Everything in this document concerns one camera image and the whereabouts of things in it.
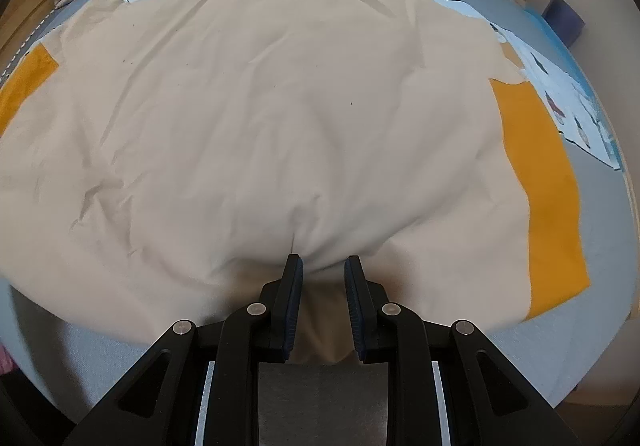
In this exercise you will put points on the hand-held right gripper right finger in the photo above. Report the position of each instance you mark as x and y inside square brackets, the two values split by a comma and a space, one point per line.
[356, 311]

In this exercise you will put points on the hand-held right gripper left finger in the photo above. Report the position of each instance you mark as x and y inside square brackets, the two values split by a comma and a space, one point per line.
[292, 306]

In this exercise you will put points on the beige garment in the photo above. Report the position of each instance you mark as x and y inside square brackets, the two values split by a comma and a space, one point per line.
[275, 125]

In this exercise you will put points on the printed blue and orange blanket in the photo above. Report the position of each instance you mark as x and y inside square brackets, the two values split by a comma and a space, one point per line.
[545, 175]

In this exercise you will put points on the purple box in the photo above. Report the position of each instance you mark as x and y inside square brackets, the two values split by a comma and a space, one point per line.
[564, 18]

